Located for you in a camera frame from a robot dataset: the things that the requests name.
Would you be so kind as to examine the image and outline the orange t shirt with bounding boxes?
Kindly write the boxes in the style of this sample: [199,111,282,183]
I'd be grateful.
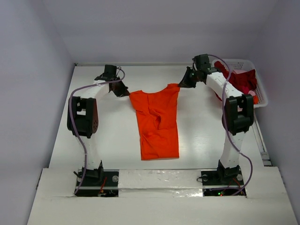
[129,83,180,160]

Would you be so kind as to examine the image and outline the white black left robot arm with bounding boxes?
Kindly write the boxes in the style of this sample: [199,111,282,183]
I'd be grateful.
[67,65,130,185]

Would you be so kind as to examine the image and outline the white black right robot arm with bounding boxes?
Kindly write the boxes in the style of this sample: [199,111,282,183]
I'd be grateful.
[179,54,254,186]

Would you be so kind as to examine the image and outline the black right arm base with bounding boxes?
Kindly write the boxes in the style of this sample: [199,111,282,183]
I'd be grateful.
[197,170,244,197]

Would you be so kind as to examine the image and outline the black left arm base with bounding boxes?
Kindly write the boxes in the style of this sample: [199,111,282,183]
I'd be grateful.
[75,170,119,197]

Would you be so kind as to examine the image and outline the white plastic laundry basket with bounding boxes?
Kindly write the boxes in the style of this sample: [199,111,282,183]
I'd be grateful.
[211,59,268,108]

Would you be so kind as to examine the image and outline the dark red t shirt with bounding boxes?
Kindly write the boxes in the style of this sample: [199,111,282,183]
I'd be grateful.
[229,69,259,105]

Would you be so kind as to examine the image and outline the pink garment in basket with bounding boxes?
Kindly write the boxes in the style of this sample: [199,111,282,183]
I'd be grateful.
[248,90,256,97]

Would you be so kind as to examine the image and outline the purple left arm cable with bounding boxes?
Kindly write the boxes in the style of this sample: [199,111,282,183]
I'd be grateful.
[69,67,126,195]

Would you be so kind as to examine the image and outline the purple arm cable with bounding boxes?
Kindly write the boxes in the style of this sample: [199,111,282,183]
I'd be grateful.
[69,67,126,195]
[207,54,253,196]

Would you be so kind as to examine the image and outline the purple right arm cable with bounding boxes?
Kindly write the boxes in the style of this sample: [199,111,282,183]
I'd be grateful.
[207,54,253,196]

